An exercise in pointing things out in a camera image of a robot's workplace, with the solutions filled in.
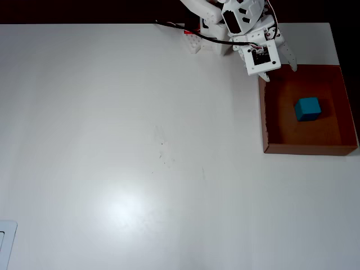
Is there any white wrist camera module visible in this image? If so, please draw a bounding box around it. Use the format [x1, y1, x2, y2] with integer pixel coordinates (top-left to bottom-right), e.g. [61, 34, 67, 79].
[243, 39, 282, 77]

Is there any white rounded flat panel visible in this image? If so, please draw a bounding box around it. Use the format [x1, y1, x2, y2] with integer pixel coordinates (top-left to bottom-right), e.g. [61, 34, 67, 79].
[0, 220, 18, 270]

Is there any black camera cable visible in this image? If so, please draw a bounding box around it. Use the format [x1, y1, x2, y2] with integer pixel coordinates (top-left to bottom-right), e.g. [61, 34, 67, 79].
[155, 20, 254, 47]

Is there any red white servo wire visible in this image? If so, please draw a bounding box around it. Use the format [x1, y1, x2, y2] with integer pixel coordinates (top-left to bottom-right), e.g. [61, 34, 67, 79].
[264, 0, 282, 37]

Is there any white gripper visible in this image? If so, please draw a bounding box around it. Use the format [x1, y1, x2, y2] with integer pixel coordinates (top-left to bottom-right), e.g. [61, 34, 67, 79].
[228, 15, 299, 83]

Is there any brown cardboard box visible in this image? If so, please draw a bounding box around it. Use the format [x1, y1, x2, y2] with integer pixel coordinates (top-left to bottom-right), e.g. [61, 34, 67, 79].
[258, 64, 359, 156]

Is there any blue cube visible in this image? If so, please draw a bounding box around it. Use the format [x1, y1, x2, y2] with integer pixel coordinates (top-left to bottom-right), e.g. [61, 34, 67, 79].
[294, 97, 322, 122]

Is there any white arm base block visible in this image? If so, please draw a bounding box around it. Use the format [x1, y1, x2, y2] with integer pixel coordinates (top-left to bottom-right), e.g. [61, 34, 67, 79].
[184, 24, 229, 56]

